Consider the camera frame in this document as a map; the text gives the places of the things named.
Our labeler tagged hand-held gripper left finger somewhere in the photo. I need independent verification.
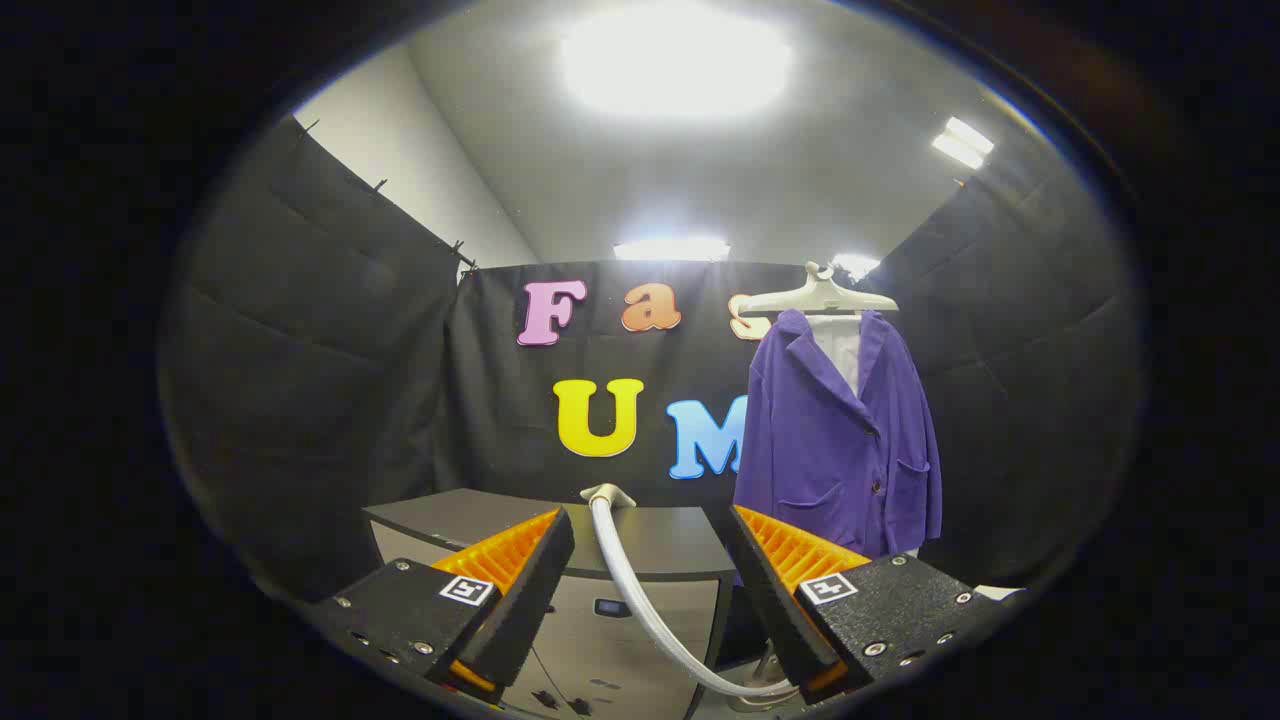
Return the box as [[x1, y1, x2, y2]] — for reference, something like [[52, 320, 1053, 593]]
[[300, 506, 577, 706]]

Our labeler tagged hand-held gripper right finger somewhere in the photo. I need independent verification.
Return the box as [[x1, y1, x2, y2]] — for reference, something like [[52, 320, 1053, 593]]
[[726, 504, 1011, 706]]

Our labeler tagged purple corduroy jacket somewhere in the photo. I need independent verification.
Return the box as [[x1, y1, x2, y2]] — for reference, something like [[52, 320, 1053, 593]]
[[733, 308, 944, 561]]

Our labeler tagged white clothes hanger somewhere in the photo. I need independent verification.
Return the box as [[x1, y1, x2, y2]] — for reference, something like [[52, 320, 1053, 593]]
[[738, 261, 899, 319]]

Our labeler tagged grey cabinet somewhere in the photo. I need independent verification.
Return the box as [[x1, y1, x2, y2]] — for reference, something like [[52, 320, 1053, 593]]
[[362, 488, 741, 717]]

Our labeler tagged black backdrop cloth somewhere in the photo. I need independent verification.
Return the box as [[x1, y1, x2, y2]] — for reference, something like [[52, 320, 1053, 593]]
[[440, 260, 901, 511]]

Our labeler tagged black quilted side cloth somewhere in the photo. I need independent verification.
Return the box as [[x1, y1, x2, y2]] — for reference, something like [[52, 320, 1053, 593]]
[[880, 170, 1146, 591], [160, 115, 471, 601]]

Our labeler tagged ceiling strip light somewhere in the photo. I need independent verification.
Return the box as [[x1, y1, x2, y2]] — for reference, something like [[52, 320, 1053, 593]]
[[613, 237, 731, 263]]

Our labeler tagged double ceiling light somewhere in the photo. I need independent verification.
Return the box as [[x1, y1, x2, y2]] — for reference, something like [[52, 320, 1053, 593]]
[[932, 117, 996, 171]]

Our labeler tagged large ceiling light panel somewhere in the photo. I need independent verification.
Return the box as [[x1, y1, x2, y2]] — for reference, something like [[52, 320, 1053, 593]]
[[560, 5, 796, 121]]

